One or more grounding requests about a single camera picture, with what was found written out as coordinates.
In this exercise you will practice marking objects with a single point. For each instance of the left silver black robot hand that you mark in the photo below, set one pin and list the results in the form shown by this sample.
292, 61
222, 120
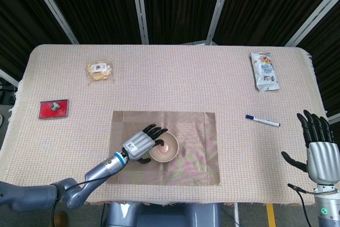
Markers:
139, 144

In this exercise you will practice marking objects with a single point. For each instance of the small grey metal block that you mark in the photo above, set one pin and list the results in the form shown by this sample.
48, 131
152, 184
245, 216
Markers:
55, 106

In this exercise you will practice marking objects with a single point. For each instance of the grey robot torso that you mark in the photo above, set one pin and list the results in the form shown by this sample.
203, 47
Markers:
164, 216

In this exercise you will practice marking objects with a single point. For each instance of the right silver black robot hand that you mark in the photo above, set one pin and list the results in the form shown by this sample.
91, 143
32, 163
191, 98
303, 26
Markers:
324, 160

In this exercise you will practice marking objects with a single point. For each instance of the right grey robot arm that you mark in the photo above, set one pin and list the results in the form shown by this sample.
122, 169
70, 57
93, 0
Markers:
328, 211

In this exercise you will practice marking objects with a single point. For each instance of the brown shoe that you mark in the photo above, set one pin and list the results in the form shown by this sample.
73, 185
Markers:
59, 219

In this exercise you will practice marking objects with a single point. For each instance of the white metal table leg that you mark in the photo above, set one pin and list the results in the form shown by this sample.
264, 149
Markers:
236, 215

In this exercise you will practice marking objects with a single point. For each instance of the beige round bowl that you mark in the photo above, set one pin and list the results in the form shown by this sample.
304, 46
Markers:
171, 152

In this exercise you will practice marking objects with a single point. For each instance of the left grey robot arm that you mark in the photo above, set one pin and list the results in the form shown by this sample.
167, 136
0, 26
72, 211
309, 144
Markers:
103, 169

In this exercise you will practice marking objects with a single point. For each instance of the white metal frame post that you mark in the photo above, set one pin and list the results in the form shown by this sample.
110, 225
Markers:
8, 76
140, 6
53, 6
219, 6
313, 17

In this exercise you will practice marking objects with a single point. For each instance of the brown woven placemat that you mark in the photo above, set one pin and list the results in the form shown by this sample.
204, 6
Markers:
191, 131

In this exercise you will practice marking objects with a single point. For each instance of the beige checked tablecloth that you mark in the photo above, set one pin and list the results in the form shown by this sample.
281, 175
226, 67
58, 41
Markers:
186, 78

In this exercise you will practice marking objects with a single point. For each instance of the dark pleated curtain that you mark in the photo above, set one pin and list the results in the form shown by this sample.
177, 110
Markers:
101, 3

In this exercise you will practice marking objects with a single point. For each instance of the white printed snack packet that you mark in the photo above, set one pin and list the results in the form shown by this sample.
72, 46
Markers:
265, 72

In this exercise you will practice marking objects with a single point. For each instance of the red flat ink pad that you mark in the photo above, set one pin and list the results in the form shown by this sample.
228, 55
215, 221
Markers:
45, 112

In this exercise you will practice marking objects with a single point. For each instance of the white marker with blue cap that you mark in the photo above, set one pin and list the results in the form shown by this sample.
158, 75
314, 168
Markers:
261, 120

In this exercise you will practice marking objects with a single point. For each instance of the clear bag of biscuits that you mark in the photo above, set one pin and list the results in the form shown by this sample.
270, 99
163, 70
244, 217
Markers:
99, 74

